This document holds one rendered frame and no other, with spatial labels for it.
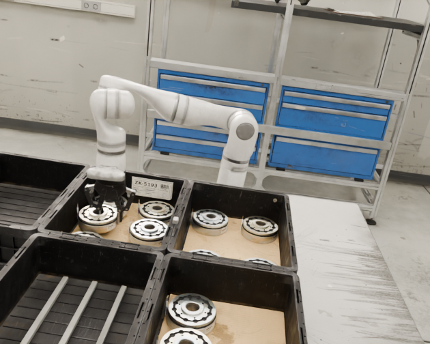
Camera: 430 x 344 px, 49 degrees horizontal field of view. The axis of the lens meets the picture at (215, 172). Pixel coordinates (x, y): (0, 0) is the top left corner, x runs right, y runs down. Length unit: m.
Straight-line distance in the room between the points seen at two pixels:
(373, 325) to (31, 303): 0.87
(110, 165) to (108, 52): 2.90
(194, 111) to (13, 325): 0.79
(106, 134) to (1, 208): 0.44
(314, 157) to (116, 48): 1.84
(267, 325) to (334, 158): 2.30
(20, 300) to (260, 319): 0.52
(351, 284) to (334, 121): 1.82
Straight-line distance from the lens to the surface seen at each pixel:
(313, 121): 3.17
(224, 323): 1.06
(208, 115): 1.51
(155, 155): 3.25
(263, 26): 3.87
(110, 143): 1.17
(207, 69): 3.04
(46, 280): 1.16
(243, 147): 1.51
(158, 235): 1.26
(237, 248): 1.30
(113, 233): 1.32
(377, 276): 1.60
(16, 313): 1.08
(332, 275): 1.53
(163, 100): 1.45
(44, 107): 4.35
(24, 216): 1.41
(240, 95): 3.08
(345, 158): 3.28
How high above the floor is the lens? 1.52
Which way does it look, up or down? 24 degrees down
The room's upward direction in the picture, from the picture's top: 8 degrees clockwise
